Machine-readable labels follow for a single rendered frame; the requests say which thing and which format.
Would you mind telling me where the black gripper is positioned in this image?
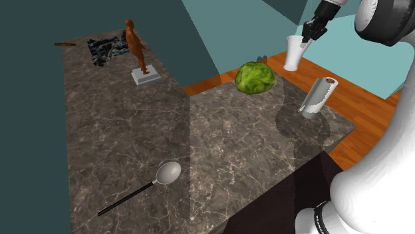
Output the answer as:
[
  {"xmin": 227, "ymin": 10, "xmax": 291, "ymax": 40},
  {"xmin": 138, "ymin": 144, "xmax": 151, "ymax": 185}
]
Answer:
[{"xmin": 301, "ymin": 0, "xmax": 342, "ymax": 44}]

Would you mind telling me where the dark mottled sink basin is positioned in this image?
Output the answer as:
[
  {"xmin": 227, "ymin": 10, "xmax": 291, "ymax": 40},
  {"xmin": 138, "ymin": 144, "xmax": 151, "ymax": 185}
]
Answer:
[{"xmin": 86, "ymin": 30, "xmax": 131, "ymax": 68}]

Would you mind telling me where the dark robot stand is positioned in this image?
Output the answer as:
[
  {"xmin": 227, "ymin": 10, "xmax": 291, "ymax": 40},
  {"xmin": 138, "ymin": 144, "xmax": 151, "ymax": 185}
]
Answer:
[{"xmin": 223, "ymin": 150, "xmax": 345, "ymax": 234}]

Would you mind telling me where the green cabbage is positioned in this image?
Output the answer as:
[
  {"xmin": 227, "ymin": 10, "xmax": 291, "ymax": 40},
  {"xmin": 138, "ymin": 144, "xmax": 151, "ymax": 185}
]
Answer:
[{"xmin": 234, "ymin": 60, "xmax": 279, "ymax": 96}]

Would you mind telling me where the white cup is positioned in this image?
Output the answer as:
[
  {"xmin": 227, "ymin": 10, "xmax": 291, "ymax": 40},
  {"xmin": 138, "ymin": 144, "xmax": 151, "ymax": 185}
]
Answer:
[{"xmin": 283, "ymin": 35, "xmax": 313, "ymax": 72}]

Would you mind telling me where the brown figure on grey base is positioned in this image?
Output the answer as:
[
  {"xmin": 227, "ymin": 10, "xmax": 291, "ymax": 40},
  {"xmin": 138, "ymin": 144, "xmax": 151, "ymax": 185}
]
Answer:
[{"xmin": 124, "ymin": 18, "xmax": 162, "ymax": 87}]

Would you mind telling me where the white paper towel roll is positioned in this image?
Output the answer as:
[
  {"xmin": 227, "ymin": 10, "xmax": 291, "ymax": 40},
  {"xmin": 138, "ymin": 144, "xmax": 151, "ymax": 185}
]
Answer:
[{"xmin": 297, "ymin": 76, "xmax": 339, "ymax": 120}]

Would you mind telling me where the grey spoon with black handle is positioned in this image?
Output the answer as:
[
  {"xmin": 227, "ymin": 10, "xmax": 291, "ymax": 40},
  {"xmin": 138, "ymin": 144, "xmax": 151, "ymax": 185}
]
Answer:
[{"xmin": 97, "ymin": 161, "xmax": 182, "ymax": 217}]

